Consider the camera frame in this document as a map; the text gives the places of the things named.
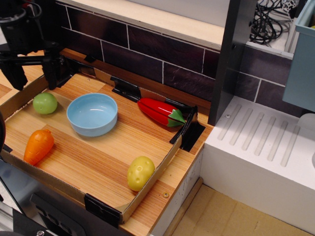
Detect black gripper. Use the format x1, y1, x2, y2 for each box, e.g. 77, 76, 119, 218
0, 14, 64, 90

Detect green toy pear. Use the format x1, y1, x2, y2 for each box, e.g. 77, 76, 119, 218
32, 92, 58, 115

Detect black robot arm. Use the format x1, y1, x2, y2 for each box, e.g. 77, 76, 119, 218
0, 0, 64, 90

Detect light blue plastic bowl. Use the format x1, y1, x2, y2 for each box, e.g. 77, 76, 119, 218
66, 93, 118, 137

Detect orange toy carrot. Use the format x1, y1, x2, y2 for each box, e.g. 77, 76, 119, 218
24, 129, 54, 165

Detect red toy chili pepper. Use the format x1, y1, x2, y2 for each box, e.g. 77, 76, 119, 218
137, 98, 186, 127

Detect yellow toy potato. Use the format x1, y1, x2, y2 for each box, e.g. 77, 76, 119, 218
127, 156, 155, 192

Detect white toy sink drainboard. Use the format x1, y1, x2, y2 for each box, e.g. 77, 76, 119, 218
201, 97, 315, 234

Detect teal plastic bin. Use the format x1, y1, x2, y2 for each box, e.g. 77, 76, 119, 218
283, 0, 315, 112

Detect dark grey vertical post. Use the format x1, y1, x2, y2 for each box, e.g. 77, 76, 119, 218
208, 0, 257, 126

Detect tangled black cables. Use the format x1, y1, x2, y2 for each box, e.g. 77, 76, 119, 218
249, 0, 302, 45

